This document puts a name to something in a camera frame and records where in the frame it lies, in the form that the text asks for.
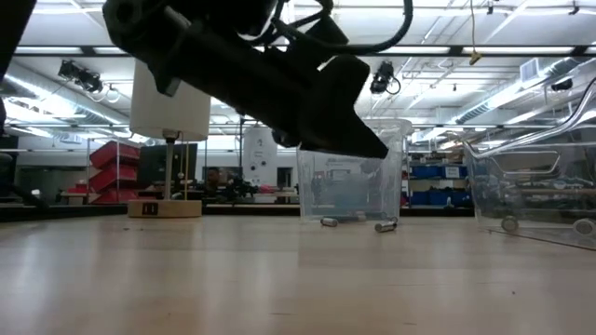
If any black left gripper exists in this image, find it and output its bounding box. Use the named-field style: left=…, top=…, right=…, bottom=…
left=260, top=50, right=389, bottom=159

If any white shade wooden base lamp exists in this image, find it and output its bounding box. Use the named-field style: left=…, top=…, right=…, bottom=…
left=127, top=59, right=212, bottom=219

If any clear long plastic bin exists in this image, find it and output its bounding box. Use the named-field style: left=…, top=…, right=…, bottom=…
left=463, top=76, right=596, bottom=252

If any clear square plastic bin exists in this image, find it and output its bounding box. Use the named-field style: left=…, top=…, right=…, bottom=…
left=295, top=118, right=414, bottom=222

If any white cylindrical tank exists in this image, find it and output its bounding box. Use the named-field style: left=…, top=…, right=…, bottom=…
left=241, top=126, right=279, bottom=187

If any shelf with blue bins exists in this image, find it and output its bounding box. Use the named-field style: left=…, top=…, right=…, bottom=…
left=407, top=148, right=471, bottom=208

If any long ceiling light bar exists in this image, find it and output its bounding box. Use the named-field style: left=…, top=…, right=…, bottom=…
left=462, top=45, right=576, bottom=55
left=13, top=45, right=132, bottom=55
left=381, top=45, right=452, bottom=55

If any person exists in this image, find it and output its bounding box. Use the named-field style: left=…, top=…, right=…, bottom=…
left=202, top=167, right=224, bottom=194

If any black background monitor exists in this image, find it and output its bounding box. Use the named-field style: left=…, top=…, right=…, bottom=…
left=138, top=142, right=199, bottom=187

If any white air vent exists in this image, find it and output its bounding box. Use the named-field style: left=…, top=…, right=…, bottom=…
left=520, top=58, right=541, bottom=83

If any red storage bin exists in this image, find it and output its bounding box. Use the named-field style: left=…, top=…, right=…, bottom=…
left=66, top=185, right=157, bottom=205
left=89, top=141, right=142, bottom=169
left=89, top=165, right=140, bottom=193

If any black aluminium table frame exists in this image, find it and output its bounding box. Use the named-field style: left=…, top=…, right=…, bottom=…
left=0, top=202, right=476, bottom=223

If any black left wrist camera cable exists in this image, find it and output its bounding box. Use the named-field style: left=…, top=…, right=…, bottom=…
left=278, top=0, right=414, bottom=53

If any yellow hanging cord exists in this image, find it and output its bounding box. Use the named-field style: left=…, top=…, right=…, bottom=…
left=467, top=0, right=483, bottom=66

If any silver ventilation duct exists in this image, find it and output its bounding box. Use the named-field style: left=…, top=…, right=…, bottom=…
left=4, top=59, right=123, bottom=123

